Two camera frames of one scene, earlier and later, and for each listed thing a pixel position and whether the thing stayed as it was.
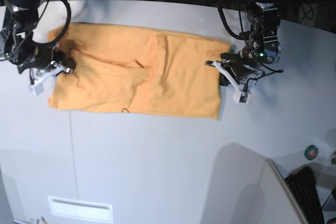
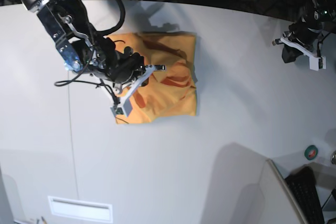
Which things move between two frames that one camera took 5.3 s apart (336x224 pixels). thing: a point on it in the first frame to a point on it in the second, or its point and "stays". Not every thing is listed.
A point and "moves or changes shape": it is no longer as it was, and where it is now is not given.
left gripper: (42, 56) to (119, 66)
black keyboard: (301, 182) stays
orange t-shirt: (136, 70) moves or changes shape
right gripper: (243, 64) to (307, 33)
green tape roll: (311, 152) stays
